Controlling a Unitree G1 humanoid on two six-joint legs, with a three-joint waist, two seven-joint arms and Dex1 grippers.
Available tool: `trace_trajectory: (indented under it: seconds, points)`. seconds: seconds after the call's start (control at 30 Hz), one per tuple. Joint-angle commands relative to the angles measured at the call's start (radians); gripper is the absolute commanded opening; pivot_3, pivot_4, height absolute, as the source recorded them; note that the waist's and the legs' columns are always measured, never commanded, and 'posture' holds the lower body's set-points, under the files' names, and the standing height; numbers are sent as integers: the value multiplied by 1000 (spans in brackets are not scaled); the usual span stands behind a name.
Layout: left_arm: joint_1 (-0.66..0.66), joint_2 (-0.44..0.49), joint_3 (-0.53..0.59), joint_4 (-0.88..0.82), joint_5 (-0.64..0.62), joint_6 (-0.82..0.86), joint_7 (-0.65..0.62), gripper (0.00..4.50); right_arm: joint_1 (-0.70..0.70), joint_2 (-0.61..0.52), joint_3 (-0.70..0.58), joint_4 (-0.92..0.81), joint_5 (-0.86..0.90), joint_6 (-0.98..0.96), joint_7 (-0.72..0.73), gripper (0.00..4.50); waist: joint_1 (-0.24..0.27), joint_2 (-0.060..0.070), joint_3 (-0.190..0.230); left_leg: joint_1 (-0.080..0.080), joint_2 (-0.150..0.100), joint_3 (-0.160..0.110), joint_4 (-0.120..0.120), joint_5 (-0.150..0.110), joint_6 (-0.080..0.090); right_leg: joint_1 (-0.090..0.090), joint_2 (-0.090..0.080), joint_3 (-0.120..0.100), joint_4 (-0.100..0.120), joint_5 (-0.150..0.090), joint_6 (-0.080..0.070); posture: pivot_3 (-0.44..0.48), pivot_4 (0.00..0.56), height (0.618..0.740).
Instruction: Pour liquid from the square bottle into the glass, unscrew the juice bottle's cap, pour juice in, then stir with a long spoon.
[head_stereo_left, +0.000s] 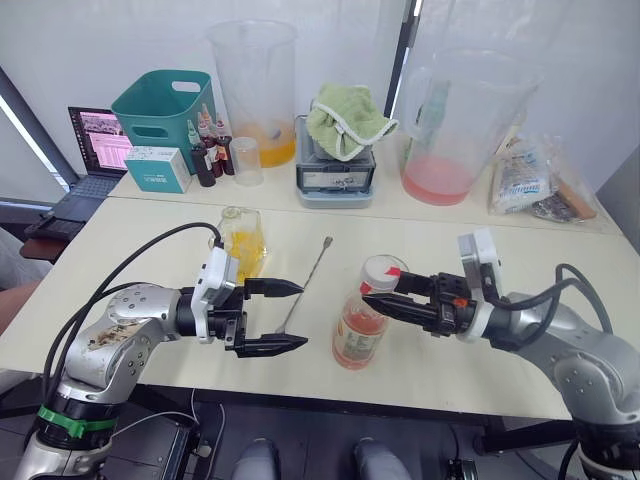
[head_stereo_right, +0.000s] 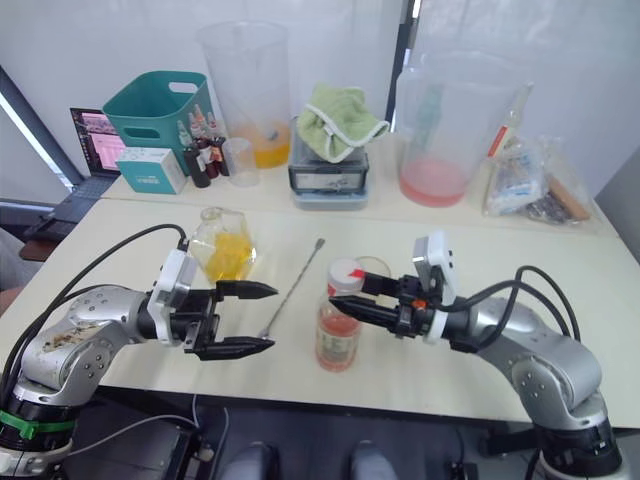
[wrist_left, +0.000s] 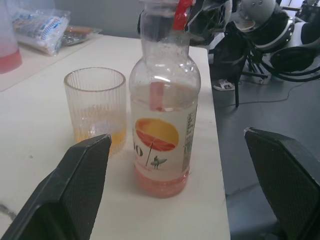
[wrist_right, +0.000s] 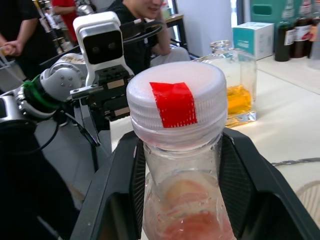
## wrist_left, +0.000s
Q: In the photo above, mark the black and white sneaker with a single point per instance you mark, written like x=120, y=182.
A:
x=224, y=85

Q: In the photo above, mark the ribbed clear drinking glass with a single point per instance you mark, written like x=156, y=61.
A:
x=96, y=110

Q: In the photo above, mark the clear pitcher with red liquid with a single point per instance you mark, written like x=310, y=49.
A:
x=8, y=42

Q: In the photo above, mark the silver robot with black joints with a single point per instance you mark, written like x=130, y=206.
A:
x=265, y=22

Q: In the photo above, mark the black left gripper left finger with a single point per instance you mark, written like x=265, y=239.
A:
x=67, y=190

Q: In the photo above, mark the red tape strip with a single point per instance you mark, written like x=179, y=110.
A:
x=181, y=13

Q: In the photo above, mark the clear juice bottle pink liquid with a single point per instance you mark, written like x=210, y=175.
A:
x=163, y=120

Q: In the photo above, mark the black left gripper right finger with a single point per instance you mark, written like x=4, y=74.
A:
x=285, y=185

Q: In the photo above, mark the clear plastic bag of packets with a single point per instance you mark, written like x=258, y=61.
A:
x=42, y=27

